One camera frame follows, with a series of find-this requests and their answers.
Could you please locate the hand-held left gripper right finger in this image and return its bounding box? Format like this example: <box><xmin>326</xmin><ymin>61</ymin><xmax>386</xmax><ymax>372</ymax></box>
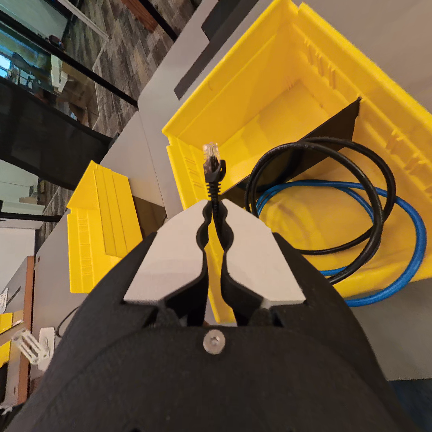
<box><xmin>219</xmin><ymin>198</ymin><xmax>306</xmax><ymax>314</ymax></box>

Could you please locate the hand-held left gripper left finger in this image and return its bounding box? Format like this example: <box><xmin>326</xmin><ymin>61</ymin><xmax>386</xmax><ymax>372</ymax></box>
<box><xmin>123</xmin><ymin>199</ymin><xmax>209</xmax><ymax>306</ymax></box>

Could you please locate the black ethernet cable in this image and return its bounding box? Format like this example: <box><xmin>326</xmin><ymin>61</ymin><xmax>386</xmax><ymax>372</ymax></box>
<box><xmin>202</xmin><ymin>142</ymin><xmax>396</xmax><ymax>286</ymax></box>

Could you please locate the large yellow storage bin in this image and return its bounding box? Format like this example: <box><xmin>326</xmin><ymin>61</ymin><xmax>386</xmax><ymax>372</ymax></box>
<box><xmin>162</xmin><ymin>0</ymin><xmax>432</xmax><ymax>323</ymax></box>

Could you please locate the small yellow storage bin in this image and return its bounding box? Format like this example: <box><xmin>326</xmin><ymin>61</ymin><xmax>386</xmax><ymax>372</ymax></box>
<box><xmin>66</xmin><ymin>160</ymin><xmax>144</xmax><ymax>294</ymax></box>

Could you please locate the black bin divider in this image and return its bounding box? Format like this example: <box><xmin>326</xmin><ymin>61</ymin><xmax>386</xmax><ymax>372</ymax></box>
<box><xmin>223</xmin><ymin>97</ymin><xmax>362</xmax><ymax>198</ymax></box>

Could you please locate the wooden edged grey cabinet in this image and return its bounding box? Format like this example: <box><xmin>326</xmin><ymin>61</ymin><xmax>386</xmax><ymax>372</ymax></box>
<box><xmin>0</xmin><ymin>256</ymin><xmax>36</xmax><ymax>405</ymax></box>

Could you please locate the white ribbed plastic part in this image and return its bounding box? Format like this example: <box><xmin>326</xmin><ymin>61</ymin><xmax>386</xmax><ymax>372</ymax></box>
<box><xmin>11</xmin><ymin>329</ymin><xmax>46</xmax><ymax>365</ymax></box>

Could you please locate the black framed glass partition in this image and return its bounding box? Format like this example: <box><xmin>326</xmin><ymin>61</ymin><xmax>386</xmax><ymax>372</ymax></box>
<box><xmin>0</xmin><ymin>0</ymin><xmax>139</xmax><ymax>191</ymax></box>

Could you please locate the yellow plastic piece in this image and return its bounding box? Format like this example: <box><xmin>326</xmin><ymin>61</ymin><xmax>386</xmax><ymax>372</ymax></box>
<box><xmin>0</xmin><ymin>312</ymin><xmax>24</xmax><ymax>367</ymax></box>

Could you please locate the dark blue cloth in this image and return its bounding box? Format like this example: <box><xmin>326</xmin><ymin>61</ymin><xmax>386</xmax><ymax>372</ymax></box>
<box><xmin>388</xmin><ymin>380</ymin><xmax>432</xmax><ymax>432</ymax></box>

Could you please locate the thin black cable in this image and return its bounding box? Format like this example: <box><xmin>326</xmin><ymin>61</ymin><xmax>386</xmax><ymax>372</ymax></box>
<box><xmin>56</xmin><ymin>305</ymin><xmax>80</xmax><ymax>338</ymax></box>

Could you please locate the white plastic bracket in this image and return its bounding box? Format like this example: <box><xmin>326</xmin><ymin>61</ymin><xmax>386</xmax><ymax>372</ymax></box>
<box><xmin>38</xmin><ymin>326</ymin><xmax>55</xmax><ymax>372</ymax></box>

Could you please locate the blue ethernet cable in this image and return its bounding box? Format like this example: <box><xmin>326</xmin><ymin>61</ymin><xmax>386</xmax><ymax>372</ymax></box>
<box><xmin>255</xmin><ymin>180</ymin><xmax>426</xmax><ymax>308</ymax></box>

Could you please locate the white metal frame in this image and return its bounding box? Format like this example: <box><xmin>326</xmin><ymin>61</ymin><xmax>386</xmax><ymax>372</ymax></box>
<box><xmin>56</xmin><ymin>0</ymin><xmax>110</xmax><ymax>73</ymax></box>

